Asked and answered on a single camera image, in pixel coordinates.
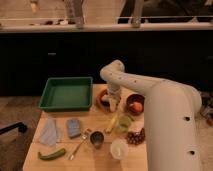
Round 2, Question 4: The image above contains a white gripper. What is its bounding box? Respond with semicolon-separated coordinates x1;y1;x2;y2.
107;84;121;112

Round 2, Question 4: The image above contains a green plastic cup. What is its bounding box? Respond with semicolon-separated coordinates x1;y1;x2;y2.
116;116;132;133

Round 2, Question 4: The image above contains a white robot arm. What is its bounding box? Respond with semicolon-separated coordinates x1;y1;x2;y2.
100;60;202;171

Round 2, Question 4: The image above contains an orange bowl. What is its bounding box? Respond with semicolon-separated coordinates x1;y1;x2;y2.
96;89;110;108

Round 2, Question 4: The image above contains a dark red bowl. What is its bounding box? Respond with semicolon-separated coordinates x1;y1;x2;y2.
126;94;144;116

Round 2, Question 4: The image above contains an orange fruit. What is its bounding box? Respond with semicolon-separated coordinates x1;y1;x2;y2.
130;102;143;113

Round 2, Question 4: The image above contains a yellow banana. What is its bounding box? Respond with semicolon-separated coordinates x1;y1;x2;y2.
105;115;118;134

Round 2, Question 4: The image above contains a metal measuring cup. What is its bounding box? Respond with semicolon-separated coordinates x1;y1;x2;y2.
89;131;104;149

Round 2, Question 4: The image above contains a green plastic tray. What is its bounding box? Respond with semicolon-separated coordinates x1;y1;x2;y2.
39;77;93;112

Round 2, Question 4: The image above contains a bunch of red grapes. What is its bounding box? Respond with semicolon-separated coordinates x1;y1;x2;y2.
126;129;145;145

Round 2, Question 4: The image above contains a blue sponge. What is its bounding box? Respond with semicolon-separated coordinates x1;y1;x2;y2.
66;119;81;138

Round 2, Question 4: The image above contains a metal spoon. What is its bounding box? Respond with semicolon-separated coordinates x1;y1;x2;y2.
68;134;88;160

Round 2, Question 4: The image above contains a translucent white cup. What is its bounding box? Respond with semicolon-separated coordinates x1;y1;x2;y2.
110;139;128;160

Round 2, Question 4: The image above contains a light blue cloth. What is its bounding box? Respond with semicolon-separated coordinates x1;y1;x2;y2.
39;118;60;146

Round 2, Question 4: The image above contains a green cucumber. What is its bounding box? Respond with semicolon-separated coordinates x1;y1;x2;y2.
37;148;66;161

